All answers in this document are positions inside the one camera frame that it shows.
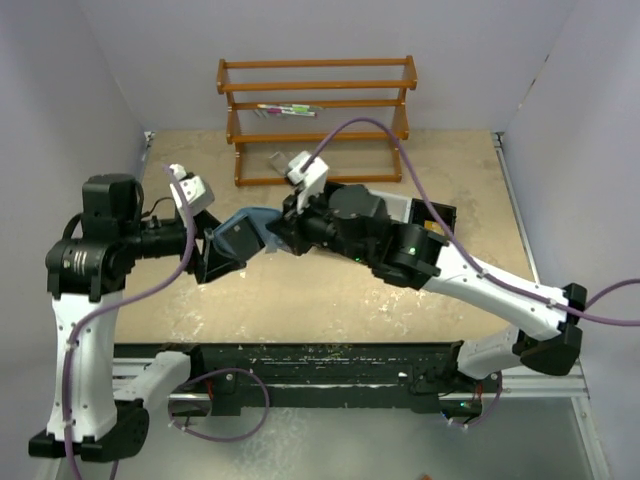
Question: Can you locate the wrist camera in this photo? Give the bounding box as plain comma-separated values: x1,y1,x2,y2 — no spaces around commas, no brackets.
169,164,215,217
286,151,329,214

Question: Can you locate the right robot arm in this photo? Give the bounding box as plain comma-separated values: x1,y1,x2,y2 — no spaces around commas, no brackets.
267,185,586,391

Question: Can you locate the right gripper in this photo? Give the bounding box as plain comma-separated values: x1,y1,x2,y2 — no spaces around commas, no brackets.
268,181,374,264

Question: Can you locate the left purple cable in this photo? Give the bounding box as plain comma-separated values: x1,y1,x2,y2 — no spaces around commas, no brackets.
62,163,274,480

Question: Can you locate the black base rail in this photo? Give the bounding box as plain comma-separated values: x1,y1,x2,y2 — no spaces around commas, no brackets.
114,342,501,416

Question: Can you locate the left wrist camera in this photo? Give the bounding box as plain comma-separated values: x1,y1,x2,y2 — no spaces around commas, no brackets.
169,164,215,217

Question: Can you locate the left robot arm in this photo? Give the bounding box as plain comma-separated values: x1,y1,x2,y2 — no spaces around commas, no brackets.
28,165,233,463

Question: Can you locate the wooden three-tier shelf rack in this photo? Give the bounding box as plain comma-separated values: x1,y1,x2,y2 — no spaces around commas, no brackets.
216,54,417,188

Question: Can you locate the blue card holder wallet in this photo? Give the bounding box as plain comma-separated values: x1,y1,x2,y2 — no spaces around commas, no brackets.
213,207,291,263

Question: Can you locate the small clear plastic box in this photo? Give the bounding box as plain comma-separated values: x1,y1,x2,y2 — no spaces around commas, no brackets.
268,151,291,176

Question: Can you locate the purple cable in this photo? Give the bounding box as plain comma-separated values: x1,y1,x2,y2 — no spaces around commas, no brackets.
62,163,274,480
304,117,640,436

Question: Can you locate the black and white organizer tray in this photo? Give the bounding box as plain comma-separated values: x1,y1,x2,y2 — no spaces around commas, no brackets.
370,190,457,231

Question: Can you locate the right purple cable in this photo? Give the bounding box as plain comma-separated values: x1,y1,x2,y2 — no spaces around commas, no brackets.
304,117,640,436

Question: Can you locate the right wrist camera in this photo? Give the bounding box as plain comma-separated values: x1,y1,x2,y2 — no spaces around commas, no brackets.
286,151,329,214

